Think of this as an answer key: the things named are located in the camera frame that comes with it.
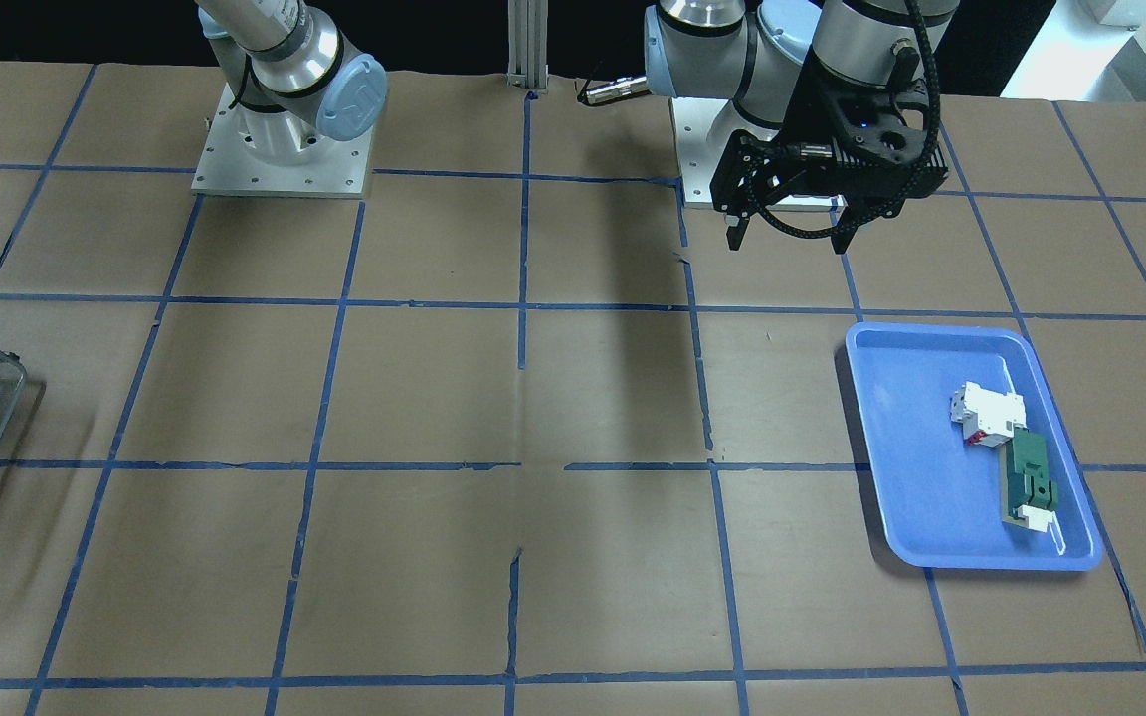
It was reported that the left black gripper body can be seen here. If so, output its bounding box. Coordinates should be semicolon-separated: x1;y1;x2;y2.
711;60;950;239

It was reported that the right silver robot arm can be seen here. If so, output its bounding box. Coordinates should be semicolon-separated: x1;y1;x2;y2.
197;1;388;166

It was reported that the blue plastic tray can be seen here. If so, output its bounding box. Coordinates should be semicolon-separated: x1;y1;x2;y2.
845;321;1102;572

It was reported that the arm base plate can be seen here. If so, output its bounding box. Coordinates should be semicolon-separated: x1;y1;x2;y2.
191;87;377;200
672;96;777;210

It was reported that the aluminium frame post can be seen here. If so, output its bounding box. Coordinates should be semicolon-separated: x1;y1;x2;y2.
505;0;549;94

